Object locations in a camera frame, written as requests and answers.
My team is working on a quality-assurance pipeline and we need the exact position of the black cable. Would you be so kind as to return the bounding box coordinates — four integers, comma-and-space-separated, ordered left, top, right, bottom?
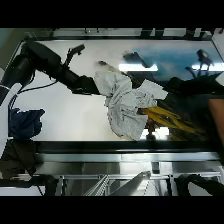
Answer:
17, 79, 60, 95

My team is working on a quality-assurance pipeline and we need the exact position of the yellow garment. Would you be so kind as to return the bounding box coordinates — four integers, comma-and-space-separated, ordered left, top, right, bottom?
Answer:
142, 105, 202, 138

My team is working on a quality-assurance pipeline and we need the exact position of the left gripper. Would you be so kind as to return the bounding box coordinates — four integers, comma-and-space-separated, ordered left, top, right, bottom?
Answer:
71, 75, 101, 96

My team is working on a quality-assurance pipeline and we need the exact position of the silver frame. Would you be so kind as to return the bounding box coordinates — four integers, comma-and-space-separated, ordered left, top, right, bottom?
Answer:
0, 151, 224, 197

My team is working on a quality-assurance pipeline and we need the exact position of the dark blue garment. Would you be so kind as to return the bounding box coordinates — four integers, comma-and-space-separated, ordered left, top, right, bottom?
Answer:
7, 107, 46, 140

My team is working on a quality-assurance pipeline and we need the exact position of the grey T-shirt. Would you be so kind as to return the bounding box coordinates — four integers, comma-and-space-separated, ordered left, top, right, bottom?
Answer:
93, 69, 170, 142

